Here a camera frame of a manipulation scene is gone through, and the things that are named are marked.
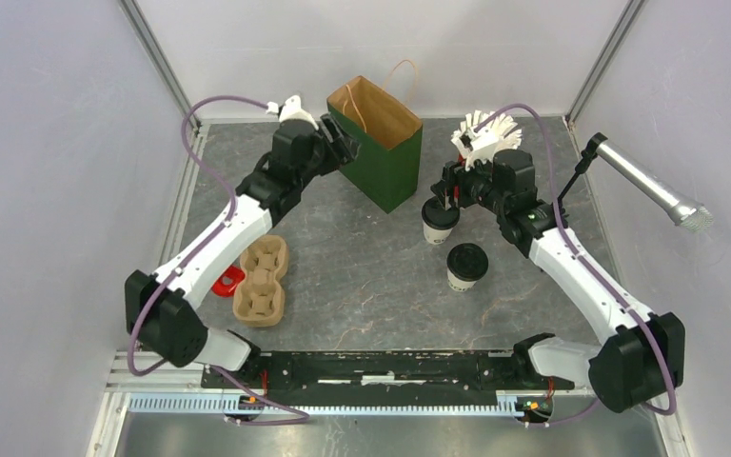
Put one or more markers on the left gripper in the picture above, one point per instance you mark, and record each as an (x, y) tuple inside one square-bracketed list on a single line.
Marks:
[(346, 147)]

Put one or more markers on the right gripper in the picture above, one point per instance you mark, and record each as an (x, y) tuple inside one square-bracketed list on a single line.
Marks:
[(457, 175)]

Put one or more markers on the green paper bag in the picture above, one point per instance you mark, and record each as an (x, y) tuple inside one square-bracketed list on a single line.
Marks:
[(390, 134)]

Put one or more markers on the black coffee lid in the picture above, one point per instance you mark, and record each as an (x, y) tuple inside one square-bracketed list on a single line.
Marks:
[(468, 262), (435, 216)]

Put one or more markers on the white paper coffee cup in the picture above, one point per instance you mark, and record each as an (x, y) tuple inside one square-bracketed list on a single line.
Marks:
[(435, 236)]

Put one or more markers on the brown cardboard cup carrier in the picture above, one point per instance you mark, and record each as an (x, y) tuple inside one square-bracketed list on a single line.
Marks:
[(259, 300)]

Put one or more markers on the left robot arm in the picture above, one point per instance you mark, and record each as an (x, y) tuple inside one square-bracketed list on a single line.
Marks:
[(161, 307)]

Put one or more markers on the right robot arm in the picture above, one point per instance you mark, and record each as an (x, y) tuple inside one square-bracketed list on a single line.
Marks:
[(640, 354)]

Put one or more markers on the white wrapped straws bundle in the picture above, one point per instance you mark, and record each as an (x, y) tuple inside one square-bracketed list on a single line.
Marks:
[(496, 133)]

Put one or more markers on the red plastic clip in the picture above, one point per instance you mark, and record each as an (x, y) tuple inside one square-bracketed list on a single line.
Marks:
[(226, 285)]

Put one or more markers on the silver microphone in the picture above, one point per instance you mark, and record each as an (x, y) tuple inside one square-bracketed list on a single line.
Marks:
[(683, 211)]

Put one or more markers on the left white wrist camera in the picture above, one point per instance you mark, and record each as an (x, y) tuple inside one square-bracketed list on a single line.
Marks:
[(291, 109)]

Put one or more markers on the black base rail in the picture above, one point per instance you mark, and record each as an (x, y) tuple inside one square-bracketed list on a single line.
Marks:
[(421, 378)]

